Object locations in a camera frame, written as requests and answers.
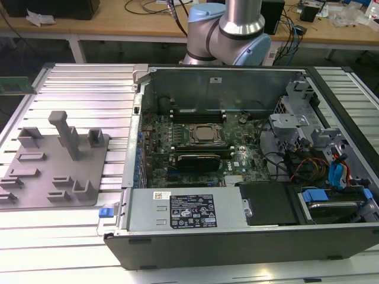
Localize silver finned heat sink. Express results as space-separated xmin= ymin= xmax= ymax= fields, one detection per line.
xmin=224 ymin=174 xmax=247 ymax=186

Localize black RAM slot row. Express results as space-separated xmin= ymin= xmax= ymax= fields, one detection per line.
xmin=171 ymin=108 xmax=227 ymax=124

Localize green RAM stick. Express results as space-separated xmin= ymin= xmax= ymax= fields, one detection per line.
xmin=0 ymin=76 xmax=32 ymax=95

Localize black plastic shroud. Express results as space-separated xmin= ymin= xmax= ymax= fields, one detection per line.
xmin=235 ymin=180 xmax=298 ymax=227

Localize black open PC case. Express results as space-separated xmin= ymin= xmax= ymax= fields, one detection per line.
xmin=97 ymin=64 xmax=379 ymax=272

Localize silver power supply unit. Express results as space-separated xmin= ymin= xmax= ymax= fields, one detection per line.
xmin=126 ymin=188 xmax=248 ymax=235

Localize green motherboard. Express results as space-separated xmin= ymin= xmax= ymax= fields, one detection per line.
xmin=139 ymin=111 xmax=273 ymax=189

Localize clear plastic bags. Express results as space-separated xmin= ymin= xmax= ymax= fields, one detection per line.
xmin=327 ymin=4 xmax=367 ymax=29

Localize red yellow wire bundle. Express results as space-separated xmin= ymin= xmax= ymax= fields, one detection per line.
xmin=288 ymin=157 xmax=330 ymax=182

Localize large black box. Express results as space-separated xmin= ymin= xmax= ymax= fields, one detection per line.
xmin=4 ymin=0 xmax=100 ymax=21

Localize silver CPU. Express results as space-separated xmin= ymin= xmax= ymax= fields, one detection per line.
xmin=195 ymin=126 xmax=219 ymax=140

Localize grey metal drive cage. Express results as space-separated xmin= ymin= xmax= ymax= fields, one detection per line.
xmin=268 ymin=79 xmax=325 ymax=154

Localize tall black box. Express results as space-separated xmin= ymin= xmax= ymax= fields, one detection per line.
xmin=262 ymin=0 xmax=286 ymax=36

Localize dark metal socket cover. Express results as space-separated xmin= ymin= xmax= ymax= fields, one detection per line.
xmin=188 ymin=122 xmax=227 ymax=146

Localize grey case corner latch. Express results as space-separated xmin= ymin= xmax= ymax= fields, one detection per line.
xmin=132 ymin=64 xmax=150 ymax=85

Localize grey plastic parts rack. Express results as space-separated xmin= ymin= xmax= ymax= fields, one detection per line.
xmin=0 ymin=110 xmax=111 ymax=209

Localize blue flat data cable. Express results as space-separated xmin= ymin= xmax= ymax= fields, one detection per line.
xmin=328 ymin=161 xmax=348 ymax=191

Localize white crumpled paper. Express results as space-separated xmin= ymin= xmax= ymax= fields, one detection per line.
xmin=25 ymin=8 xmax=56 ymax=28

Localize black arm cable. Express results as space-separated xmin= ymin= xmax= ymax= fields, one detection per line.
xmin=166 ymin=0 xmax=190 ymax=37

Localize hard disk blue carrier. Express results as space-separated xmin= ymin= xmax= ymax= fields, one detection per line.
xmin=297 ymin=188 xmax=373 ymax=225

